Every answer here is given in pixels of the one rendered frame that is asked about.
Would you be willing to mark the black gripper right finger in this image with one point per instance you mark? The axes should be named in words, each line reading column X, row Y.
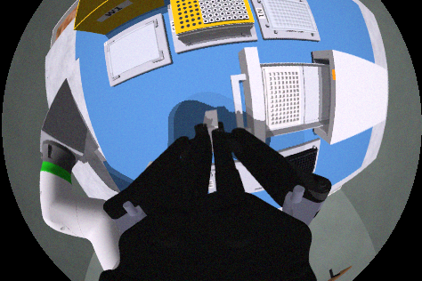
column 300, row 193

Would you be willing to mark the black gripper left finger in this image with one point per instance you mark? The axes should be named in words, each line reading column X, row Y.
column 173, row 179

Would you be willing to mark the blue bench mat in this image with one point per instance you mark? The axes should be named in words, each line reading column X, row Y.
column 136, row 120

